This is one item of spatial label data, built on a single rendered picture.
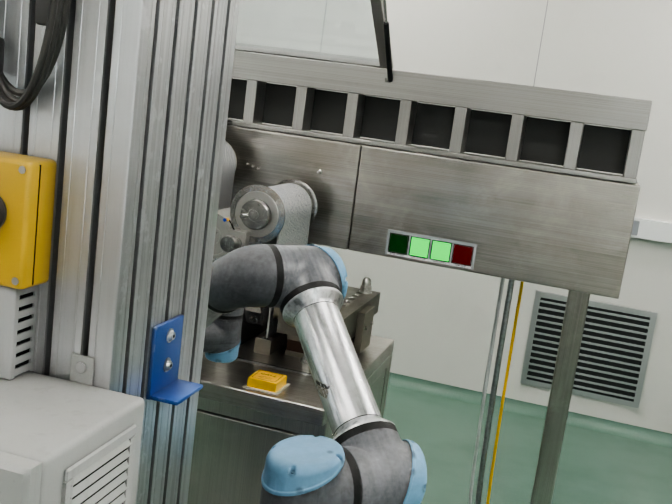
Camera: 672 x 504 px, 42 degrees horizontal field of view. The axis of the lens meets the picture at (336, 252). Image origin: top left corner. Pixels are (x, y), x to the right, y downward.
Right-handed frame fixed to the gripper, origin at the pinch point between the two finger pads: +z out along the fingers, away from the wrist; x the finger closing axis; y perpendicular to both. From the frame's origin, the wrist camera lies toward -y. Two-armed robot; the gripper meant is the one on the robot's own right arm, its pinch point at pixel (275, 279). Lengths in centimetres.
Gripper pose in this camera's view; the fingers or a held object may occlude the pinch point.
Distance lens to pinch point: 220.8
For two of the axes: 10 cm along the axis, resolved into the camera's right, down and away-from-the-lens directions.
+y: 1.3, -9.8, -1.8
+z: 2.9, -1.3, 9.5
